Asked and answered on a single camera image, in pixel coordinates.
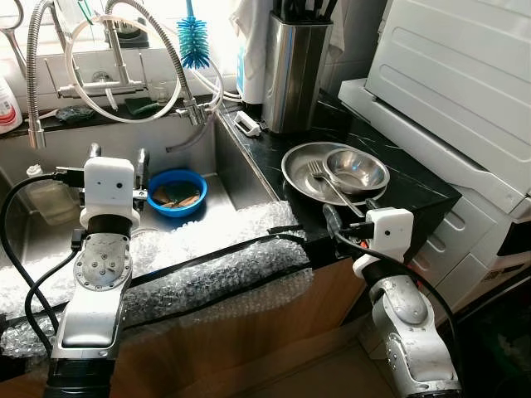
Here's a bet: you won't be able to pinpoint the small steel bowl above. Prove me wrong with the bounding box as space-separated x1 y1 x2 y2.
324 148 391 193

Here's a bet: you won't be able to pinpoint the large steel plate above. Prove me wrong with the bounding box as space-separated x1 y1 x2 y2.
280 141 391 206

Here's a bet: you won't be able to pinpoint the steel kitchen sink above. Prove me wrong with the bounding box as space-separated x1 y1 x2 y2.
0 116 283 276

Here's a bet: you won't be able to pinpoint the brown scraps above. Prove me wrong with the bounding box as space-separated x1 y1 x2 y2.
153 187 202 207

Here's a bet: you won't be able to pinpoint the blue plastic bowl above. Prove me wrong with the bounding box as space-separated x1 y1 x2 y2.
146 169 208 218

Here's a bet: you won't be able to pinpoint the dark scouring pad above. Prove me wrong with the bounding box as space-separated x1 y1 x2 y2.
56 106 94 125

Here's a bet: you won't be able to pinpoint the green sponge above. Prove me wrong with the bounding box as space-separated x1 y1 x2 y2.
124 97 165 119

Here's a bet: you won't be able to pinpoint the steel tap with crossbar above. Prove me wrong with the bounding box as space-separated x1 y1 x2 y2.
58 17 152 104

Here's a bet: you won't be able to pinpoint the white looped water tube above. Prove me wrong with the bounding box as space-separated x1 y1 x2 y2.
65 11 246 127

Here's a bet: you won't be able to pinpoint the white and red detergent bottle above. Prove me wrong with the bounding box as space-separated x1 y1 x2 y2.
0 73 24 133

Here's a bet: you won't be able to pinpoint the small white clip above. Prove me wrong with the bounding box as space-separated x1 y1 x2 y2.
234 110 262 138

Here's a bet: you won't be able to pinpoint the white washing machine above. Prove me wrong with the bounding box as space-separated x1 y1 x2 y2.
339 77 531 316

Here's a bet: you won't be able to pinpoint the steel gooseneck spring faucet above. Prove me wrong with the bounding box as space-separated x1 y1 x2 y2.
104 0 214 127

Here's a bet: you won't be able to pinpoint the wooden base cabinet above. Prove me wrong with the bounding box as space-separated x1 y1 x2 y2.
0 257 370 398

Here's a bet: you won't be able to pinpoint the blue bottle brush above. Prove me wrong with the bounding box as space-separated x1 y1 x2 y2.
176 0 212 70

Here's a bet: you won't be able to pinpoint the white bottle with blue label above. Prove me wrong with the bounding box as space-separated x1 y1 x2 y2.
236 41 266 104

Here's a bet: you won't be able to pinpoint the white ribbed appliance panel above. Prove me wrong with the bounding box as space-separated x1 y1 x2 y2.
365 0 531 196

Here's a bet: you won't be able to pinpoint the steel knife block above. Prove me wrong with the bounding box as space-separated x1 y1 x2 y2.
261 0 334 135

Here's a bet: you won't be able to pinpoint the white hanging cloth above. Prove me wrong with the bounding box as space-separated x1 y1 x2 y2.
228 0 279 51

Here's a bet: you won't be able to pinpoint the dark green crate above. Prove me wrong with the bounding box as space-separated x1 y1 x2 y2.
460 307 531 398

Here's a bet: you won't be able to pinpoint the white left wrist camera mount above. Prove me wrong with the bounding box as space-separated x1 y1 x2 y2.
80 158 142 229

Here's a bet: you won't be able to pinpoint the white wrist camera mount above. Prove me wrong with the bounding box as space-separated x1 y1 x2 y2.
80 158 142 229
353 207 415 279

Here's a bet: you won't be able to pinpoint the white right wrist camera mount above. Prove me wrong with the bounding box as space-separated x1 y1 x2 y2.
353 207 415 279

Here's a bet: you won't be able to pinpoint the steel spring sprayer hose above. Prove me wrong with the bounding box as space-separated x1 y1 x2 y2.
25 0 61 150

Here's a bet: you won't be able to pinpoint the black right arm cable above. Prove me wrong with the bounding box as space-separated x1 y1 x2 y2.
332 235 461 391

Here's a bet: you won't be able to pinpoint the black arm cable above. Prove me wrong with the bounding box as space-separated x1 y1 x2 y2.
332 235 461 391
0 168 84 332

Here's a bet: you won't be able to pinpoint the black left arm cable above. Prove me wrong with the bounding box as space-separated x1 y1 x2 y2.
0 168 84 332

